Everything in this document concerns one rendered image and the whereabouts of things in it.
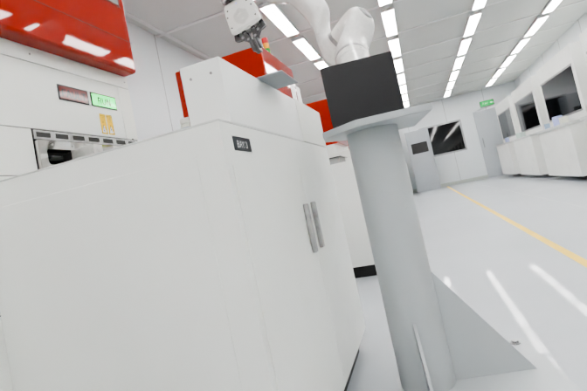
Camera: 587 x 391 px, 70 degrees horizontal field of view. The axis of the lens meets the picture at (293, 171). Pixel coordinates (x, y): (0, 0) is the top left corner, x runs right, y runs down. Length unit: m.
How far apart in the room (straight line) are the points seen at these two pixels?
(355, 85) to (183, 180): 0.65
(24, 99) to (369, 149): 0.97
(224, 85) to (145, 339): 0.53
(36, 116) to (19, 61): 0.15
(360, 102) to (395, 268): 0.50
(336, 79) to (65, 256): 0.85
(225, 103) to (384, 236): 0.64
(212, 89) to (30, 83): 0.65
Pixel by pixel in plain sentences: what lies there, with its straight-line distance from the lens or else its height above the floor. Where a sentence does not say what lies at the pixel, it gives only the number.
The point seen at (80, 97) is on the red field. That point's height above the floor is 1.10.
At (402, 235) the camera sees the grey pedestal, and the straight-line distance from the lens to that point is 1.26.
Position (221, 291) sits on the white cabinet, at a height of 0.50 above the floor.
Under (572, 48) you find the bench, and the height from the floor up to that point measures 1.92.
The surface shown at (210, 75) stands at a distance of 0.90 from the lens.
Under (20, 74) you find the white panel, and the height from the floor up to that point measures 1.13.
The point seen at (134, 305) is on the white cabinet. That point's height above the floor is 0.50.
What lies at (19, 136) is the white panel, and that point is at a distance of 1.31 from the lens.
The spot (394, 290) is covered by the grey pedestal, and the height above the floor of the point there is 0.32.
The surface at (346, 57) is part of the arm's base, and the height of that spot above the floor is 1.06.
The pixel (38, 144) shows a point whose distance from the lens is 1.33.
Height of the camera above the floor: 0.64
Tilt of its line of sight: 4 degrees up
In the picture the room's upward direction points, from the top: 12 degrees counter-clockwise
